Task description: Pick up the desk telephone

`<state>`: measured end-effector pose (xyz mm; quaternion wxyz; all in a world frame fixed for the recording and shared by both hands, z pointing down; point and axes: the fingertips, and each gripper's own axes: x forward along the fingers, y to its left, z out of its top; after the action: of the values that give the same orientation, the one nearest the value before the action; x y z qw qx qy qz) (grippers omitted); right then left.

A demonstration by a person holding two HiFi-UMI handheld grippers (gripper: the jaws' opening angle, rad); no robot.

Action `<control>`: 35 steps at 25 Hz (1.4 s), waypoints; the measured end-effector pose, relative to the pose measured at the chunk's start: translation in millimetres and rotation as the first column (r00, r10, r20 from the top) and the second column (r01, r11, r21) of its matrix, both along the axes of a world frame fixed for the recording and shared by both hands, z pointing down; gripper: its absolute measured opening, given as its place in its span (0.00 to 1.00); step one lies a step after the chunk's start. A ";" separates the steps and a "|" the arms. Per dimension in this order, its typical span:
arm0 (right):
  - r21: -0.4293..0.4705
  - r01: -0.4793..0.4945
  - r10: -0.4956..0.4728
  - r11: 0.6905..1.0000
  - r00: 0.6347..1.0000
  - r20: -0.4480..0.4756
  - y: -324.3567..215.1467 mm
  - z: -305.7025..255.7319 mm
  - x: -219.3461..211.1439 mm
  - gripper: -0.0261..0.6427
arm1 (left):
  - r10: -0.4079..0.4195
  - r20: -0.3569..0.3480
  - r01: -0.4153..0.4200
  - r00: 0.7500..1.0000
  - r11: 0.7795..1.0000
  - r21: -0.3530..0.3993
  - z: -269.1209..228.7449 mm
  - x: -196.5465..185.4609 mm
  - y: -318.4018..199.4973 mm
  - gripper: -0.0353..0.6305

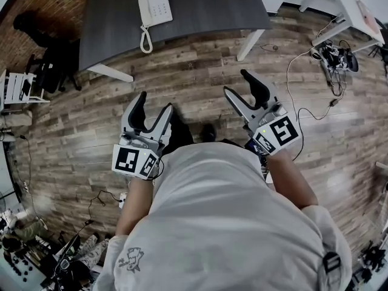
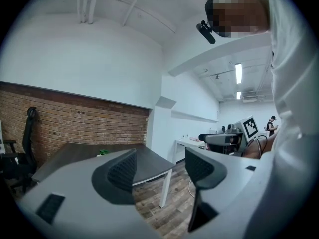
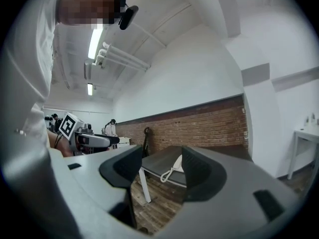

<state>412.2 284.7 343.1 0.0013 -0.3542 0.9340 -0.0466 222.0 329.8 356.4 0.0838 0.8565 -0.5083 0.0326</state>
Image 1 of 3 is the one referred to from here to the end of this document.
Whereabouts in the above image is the black strap buckle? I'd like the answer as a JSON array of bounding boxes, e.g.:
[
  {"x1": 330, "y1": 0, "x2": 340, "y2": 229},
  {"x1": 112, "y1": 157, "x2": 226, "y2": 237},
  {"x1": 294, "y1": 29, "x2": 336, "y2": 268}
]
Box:
[{"x1": 322, "y1": 251, "x2": 343, "y2": 275}]

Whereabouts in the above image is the long white cable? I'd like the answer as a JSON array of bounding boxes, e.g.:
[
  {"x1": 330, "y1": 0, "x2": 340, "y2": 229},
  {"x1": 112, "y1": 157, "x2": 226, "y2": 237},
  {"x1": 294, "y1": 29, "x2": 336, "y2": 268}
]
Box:
[{"x1": 286, "y1": 13, "x2": 347, "y2": 116}]

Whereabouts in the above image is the white slatted rack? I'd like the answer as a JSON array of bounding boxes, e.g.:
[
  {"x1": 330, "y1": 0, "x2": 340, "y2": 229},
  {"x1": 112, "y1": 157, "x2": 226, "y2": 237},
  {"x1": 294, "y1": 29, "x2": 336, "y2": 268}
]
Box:
[{"x1": 3, "y1": 70, "x2": 51, "y2": 105}]

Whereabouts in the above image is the long black cable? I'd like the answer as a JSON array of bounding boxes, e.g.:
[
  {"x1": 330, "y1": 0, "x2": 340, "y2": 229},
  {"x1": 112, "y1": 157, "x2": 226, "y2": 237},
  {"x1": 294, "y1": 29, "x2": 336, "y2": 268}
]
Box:
[{"x1": 291, "y1": 99, "x2": 341, "y2": 162}]

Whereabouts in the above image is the pink paper sheet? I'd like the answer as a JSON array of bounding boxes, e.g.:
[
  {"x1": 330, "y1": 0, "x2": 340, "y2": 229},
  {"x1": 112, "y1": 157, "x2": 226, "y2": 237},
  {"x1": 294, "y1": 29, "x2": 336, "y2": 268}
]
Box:
[{"x1": 355, "y1": 0, "x2": 381, "y2": 33}]

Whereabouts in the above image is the person's grey shirt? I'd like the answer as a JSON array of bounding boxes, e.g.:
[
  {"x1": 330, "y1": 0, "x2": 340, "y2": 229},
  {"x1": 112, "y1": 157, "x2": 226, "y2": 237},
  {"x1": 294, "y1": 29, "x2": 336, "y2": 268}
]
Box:
[{"x1": 93, "y1": 141, "x2": 354, "y2": 291}]

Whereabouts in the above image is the thin black floor cable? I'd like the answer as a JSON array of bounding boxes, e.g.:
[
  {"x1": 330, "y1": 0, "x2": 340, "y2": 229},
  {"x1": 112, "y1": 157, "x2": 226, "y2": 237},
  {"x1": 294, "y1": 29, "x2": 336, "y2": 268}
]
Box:
[{"x1": 86, "y1": 189, "x2": 122, "y2": 226}]

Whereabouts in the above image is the black office chair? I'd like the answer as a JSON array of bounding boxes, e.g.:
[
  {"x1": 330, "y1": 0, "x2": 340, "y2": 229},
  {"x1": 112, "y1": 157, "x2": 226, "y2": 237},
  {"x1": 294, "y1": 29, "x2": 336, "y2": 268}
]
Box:
[{"x1": 13, "y1": 10, "x2": 82, "y2": 95}]

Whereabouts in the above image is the white table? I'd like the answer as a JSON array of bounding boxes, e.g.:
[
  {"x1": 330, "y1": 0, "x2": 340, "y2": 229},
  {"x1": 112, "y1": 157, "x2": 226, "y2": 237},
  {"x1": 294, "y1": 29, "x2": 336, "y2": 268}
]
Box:
[{"x1": 298, "y1": 0, "x2": 386, "y2": 53}]

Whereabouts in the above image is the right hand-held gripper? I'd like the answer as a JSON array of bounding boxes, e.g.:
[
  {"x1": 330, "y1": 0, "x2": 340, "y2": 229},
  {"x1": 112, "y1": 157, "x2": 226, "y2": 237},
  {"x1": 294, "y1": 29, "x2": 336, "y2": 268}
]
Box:
[{"x1": 223, "y1": 69, "x2": 303, "y2": 157}]

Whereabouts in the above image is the person's right forearm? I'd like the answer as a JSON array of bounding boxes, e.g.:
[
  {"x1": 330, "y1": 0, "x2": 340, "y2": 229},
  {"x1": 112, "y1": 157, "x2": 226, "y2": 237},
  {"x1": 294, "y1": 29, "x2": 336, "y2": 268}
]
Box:
[{"x1": 266, "y1": 149, "x2": 319, "y2": 210}]

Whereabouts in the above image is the camouflage patterned cloth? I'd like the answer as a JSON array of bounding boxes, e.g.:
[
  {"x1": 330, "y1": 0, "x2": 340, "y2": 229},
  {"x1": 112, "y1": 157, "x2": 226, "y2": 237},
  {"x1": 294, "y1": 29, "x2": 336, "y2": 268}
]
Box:
[{"x1": 75, "y1": 234, "x2": 110, "y2": 268}]

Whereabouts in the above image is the dark grey desk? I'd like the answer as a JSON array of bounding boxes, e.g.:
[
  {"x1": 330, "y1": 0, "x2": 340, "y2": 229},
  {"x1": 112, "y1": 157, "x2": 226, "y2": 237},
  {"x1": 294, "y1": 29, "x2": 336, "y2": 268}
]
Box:
[{"x1": 78, "y1": 0, "x2": 273, "y2": 83}]

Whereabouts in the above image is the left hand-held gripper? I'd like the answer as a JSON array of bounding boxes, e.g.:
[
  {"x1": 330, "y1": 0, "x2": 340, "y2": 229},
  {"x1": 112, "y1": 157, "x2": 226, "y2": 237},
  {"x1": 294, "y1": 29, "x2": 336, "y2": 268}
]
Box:
[{"x1": 111, "y1": 91, "x2": 175, "y2": 181}]

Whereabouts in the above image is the white desk telephone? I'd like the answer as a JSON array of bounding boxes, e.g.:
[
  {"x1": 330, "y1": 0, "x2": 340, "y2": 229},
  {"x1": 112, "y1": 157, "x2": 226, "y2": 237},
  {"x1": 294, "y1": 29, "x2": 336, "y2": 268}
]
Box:
[{"x1": 138, "y1": 0, "x2": 174, "y2": 55}]

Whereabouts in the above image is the pile of black gear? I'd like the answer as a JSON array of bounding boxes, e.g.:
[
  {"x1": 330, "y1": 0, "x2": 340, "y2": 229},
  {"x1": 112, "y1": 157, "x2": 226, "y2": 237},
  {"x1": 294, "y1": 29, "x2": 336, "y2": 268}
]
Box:
[{"x1": 317, "y1": 39, "x2": 360, "y2": 73}]

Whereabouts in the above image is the black tripod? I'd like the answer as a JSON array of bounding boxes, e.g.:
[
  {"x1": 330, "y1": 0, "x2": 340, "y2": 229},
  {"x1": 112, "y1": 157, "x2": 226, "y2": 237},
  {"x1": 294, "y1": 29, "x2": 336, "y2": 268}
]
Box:
[{"x1": 367, "y1": 44, "x2": 388, "y2": 77}]

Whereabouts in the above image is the person's left forearm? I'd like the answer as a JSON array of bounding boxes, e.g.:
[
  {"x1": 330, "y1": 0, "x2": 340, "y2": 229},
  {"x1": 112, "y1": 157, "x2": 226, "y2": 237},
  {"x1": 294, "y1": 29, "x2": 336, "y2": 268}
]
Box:
[{"x1": 116, "y1": 175, "x2": 158, "y2": 236}]

